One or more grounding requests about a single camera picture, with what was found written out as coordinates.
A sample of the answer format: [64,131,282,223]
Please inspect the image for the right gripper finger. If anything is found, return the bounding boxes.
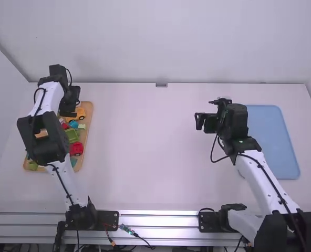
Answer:
[194,112,206,131]

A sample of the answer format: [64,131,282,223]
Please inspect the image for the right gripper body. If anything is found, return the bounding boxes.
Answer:
[202,114,221,134]

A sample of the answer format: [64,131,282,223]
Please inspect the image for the tan tray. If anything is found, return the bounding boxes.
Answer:
[23,101,95,173]

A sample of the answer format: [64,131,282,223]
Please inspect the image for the silver rails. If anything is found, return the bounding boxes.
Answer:
[0,209,311,246]

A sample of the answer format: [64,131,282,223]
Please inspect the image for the blue mat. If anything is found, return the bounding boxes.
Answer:
[243,104,301,180]

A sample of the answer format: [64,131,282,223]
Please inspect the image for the yellow toy car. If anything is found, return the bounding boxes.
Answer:
[67,107,87,123]

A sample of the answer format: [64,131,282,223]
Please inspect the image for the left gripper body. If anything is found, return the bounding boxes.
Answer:
[59,98,79,118]

